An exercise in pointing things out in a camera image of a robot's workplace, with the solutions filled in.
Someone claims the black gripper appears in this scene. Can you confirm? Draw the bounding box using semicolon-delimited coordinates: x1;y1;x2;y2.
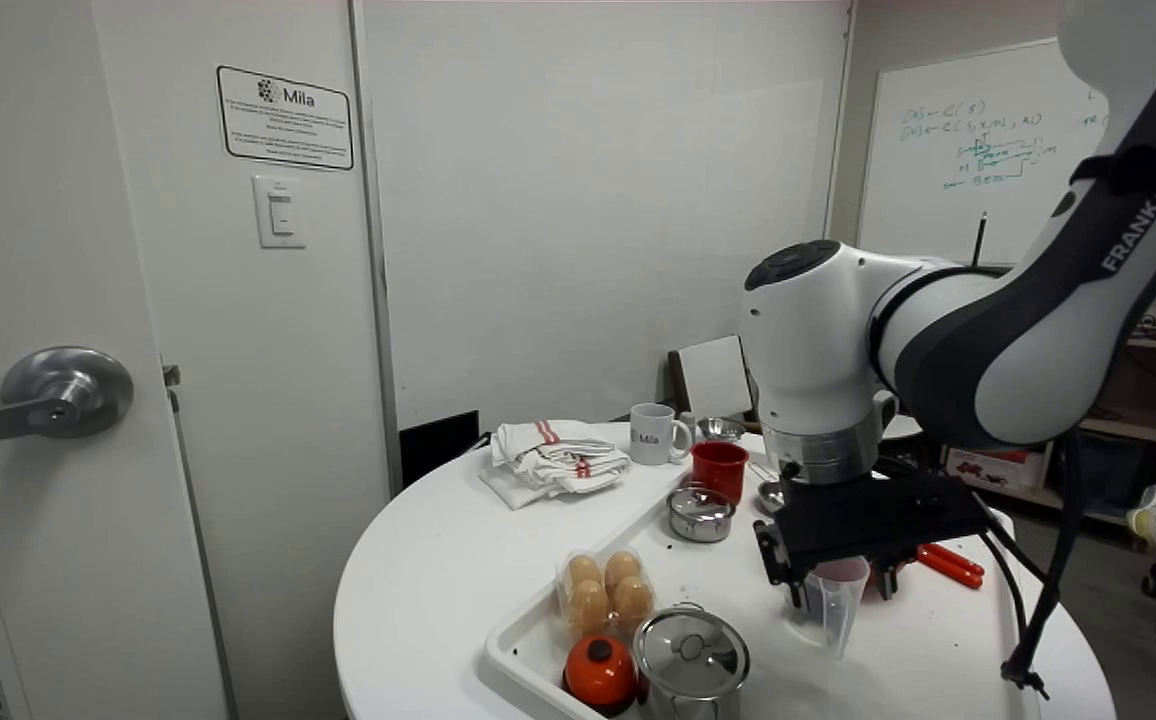
753;473;987;592

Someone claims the clear plastic cup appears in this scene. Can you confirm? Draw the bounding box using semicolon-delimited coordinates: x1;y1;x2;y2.
804;555;874;655

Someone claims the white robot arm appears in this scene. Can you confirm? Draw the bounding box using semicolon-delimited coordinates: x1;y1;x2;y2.
739;0;1156;587

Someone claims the small steel bowl on tray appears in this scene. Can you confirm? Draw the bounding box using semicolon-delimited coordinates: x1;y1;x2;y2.
758;478;789;514

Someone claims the red ceramic mug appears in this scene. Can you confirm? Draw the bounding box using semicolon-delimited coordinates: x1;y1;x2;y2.
693;441;748;504

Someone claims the red bowl with beans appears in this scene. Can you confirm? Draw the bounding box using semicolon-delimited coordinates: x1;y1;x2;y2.
915;543;986;592

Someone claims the steel bowl on table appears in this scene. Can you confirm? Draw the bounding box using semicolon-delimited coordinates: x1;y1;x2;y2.
693;415;739;444

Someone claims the small whiteboard on floor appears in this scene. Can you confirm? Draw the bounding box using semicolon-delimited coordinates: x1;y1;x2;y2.
679;334;753;415

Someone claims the white grey mug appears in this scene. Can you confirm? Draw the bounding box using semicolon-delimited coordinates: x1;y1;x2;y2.
630;402;693;463

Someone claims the white plastic serving tray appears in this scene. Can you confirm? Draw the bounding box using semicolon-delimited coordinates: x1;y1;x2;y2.
475;432;1048;720

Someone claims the small orange round object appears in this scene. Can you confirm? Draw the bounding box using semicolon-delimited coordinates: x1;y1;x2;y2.
561;631;638;714

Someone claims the white red striped cloth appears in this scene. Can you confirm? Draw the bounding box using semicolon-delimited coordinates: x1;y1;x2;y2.
480;421;632;509

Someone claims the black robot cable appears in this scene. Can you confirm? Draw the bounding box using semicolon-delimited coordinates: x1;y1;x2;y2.
972;436;1090;698

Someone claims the black box by wall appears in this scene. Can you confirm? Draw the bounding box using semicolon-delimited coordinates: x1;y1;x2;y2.
401;413;480;483

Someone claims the large wall whiteboard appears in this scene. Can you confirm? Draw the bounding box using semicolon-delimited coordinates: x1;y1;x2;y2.
862;37;1109;266

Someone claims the white light switch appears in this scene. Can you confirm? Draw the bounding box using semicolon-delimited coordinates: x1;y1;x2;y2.
251;175;301;246

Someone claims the wall sign plaque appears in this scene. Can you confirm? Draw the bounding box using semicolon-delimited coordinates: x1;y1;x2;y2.
217;62;358;170

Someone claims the door lever handle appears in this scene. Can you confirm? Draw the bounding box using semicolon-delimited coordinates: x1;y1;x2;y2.
0;345;135;441

